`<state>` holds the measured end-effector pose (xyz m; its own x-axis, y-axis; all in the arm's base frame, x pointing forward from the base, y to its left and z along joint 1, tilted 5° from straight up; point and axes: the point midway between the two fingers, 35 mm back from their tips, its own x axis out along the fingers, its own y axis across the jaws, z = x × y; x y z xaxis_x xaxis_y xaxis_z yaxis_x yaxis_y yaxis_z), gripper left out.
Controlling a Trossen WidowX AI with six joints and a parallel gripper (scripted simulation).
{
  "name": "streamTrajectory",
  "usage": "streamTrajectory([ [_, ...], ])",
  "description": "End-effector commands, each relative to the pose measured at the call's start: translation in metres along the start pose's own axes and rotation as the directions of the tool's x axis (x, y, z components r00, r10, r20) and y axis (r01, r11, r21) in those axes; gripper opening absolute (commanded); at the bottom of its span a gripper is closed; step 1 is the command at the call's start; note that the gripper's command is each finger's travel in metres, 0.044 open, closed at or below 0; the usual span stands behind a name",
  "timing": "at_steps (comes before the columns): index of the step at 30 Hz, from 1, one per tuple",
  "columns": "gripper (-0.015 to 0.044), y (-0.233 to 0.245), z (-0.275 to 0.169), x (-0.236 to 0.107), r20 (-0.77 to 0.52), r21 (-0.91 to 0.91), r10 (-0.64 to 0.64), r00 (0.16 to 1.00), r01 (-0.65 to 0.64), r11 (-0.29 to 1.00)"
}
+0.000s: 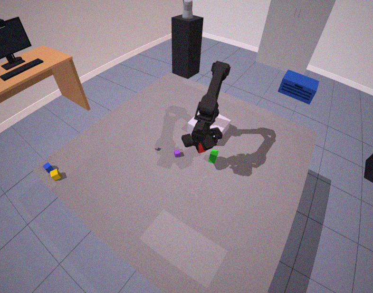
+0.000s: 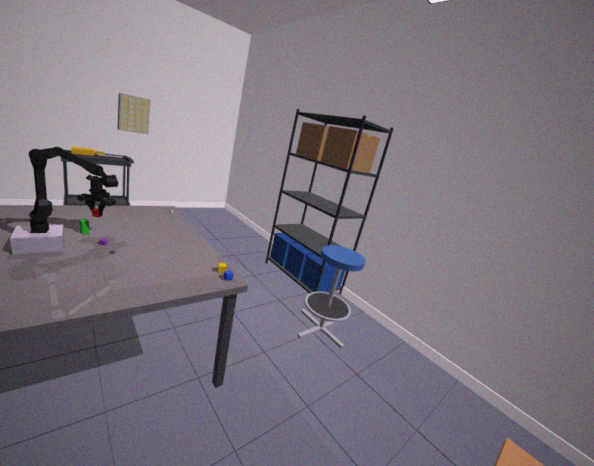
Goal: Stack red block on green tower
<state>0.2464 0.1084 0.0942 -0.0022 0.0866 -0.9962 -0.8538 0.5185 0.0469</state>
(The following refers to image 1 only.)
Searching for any yellow block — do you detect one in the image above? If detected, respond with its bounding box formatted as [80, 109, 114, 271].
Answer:
[50, 169, 61, 180]

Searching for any blue block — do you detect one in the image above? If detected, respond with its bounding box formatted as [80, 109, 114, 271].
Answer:
[43, 162, 53, 173]

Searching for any red block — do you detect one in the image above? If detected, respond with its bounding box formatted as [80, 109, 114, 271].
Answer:
[197, 143, 205, 153]

